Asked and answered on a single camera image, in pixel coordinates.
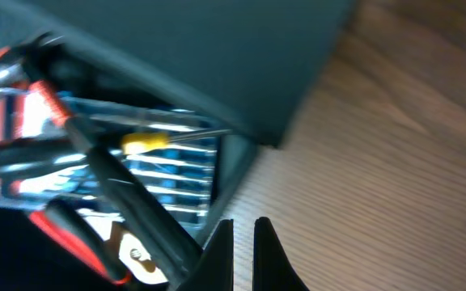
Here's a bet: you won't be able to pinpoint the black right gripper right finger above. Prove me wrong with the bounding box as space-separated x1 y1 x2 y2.
252 217 309 291

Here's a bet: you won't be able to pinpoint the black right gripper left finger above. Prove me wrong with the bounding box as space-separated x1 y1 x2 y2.
177 220 234 291

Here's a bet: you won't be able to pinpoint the blue precision screwdriver set case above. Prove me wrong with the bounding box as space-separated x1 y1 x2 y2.
0 97 220 237

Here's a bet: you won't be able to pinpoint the black yellow screwdriver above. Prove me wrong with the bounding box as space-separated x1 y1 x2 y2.
0 128 234 179

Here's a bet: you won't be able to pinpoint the red handled cutting pliers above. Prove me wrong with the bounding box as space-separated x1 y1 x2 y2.
28 200 133 285

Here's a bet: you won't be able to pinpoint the dark green box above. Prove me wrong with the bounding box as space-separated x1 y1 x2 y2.
0 0 358 291

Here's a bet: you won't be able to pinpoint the orange scraper with beige handle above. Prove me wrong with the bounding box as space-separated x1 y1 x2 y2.
0 46 169 286

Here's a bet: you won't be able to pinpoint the small claw hammer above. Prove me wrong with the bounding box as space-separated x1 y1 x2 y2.
0 39 202 290

